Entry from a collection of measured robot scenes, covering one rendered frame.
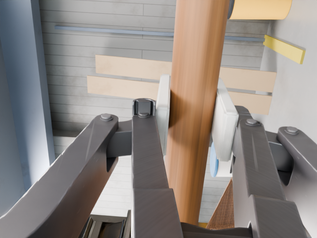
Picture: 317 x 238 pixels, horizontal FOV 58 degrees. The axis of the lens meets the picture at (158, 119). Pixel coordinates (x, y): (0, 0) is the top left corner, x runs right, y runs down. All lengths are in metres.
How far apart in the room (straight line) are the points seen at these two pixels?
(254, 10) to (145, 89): 1.52
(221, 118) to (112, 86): 3.58
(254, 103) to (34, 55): 2.62
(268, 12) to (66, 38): 2.47
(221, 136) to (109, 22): 3.76
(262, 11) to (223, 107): 3.19
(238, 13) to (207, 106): 3.13
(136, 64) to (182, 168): 3.39
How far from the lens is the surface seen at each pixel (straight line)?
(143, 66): 3.55
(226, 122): 0.15
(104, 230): 2.32
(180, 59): 0.17
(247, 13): 3.32
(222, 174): 3.67
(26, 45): 3.70
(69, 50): 4.09
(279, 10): 3.40
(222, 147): 0.16
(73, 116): 4.36
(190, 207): 0.22
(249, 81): 3.47
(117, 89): 3.71
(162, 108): 0.15
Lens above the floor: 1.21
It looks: 1 degrees up
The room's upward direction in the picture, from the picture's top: 86 degrees counter-clockwise
